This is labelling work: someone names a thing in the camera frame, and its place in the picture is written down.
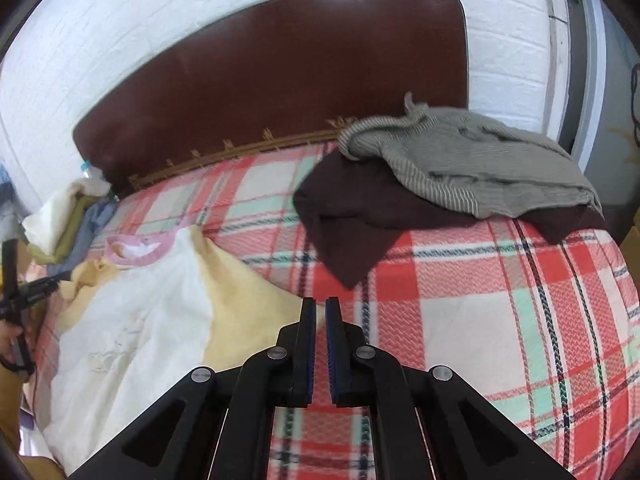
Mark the white and yellow shirt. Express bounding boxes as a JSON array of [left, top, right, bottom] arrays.
[[42, 224, 308, 471]]

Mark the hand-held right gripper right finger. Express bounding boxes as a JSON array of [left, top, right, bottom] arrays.
[[325, 297, 576, 480]]

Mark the dark brown garment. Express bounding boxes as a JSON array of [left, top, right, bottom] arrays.
[[292, 152, 607, 290]]

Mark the frosted glass door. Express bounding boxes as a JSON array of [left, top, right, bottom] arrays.
[[545, 0, 640, 206]]

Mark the dark brown wooden headboard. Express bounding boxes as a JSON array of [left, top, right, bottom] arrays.
[[72, 0, 468, 192]]

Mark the person's left hand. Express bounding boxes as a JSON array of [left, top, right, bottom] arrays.
[[0, 319, 17, 363]]

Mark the blue folded cloth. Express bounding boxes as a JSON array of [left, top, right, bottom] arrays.
[[65, 200, 119, 272]]

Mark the pile of folded clothes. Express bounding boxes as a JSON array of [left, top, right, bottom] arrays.
[[22, 180, 112, 256]]

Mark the clear plastic bottle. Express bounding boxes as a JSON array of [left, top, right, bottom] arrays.
[[80, 160, 107, 184]]

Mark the red plaid blanket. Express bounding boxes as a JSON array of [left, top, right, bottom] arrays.
[[25, 142, 640, 480]]

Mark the black cable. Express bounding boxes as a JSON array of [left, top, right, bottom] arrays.
[[628, 62, 640, 142]]

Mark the grey striped sweater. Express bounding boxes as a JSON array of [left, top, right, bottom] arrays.
[[337, 92, 604, 221]]

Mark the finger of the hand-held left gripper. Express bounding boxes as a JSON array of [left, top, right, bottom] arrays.
[[17, 270, 72, 306]]

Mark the olive folded cloth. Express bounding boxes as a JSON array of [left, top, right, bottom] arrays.
[[29, 195, 101, 266]]

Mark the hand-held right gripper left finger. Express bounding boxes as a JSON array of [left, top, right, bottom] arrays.
[[67, 297, 317, 480]]

